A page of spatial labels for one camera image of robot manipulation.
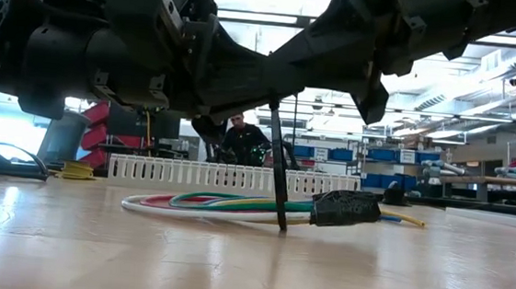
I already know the white slotted cable duct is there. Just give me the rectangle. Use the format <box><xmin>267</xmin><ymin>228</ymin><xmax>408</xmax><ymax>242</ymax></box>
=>
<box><xmin>106</xmin><ymin>152</ymin><xmax>363</xmax><ymax>207</ymax></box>

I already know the grey waste bin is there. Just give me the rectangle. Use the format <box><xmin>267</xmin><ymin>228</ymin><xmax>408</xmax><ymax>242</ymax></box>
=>
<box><xmin>36</xmin><ymin>108</ymin><xmax>93</xmax><ymax>167</ymax></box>

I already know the green cable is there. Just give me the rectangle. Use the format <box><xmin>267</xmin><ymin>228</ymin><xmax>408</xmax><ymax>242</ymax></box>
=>
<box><xmin>168</xmin><ymin>188</ymin><xmax>315</xmax><ymax>220</ymax></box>

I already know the bundle of coloured wires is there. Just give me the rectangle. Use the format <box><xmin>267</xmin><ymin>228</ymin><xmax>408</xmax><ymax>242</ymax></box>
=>
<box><xmin>139</xmin><ymin>191</ymin><xmax>219</xmax><ymax>214</ymax></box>
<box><xmin>207</xmin><ymin>192</ymin><xmax>428</xmax><ymax>237</ymax></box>

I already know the red bin shelf rack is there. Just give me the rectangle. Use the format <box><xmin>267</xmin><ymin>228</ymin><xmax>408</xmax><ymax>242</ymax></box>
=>
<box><xmin>77</xmin><ymin>98</ymin><xmax>114</xmax><ymax>171</ymax></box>

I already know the black zip tie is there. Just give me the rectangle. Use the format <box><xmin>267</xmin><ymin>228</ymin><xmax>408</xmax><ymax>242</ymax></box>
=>
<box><xmin>257</xmin><ymin>98</ymin><xmax>300</xmax><ymax>234</ymax></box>

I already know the black monitor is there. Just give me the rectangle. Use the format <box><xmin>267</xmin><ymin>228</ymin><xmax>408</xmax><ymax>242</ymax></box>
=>
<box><xmin>107</xmin><ymin>102</ymin><xmax>183</xmax><ymax>142</ymax></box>

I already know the black cable loop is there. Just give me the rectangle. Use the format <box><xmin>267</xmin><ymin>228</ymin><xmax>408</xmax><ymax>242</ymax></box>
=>
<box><xmin>0</xmin><ymin>139</ymin><xmax>52</xmax><ymax>183</ymax></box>

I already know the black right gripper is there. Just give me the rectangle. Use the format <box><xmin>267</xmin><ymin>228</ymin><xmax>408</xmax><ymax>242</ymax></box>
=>
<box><xmin>263</xmin><ymin>0</ymin><xmax>484</xmax><ymax>134</ymax></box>

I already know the black overhead light bar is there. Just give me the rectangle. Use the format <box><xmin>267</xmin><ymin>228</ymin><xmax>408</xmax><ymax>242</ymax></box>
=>
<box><xmin>214</xmin><ymin>6</ymin><xmax>516</xmax><ymax>50</ymax></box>

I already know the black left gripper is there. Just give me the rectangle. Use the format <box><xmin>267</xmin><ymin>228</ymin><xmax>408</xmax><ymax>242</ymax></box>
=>
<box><xmin>77</xmin><ymin>0</ymin><xmax>313</xmax><ymax>152</ymax></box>

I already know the person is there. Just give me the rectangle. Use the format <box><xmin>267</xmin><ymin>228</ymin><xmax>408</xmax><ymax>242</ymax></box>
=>
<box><xmin>218</xmin><ymin>110</ymin><xmax>276</xmax><ymax>169</ymax></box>

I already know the blue storage bin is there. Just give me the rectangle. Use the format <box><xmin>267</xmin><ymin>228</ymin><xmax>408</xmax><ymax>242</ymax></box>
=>
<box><xmin>365</xmin><ymin>144</ymin><xmax>444</xmax><ymax>168</ymax></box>
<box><xmin>293</xmin><ymin>144</ymin><xmax>356</xmax><ymax>163</ymax></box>

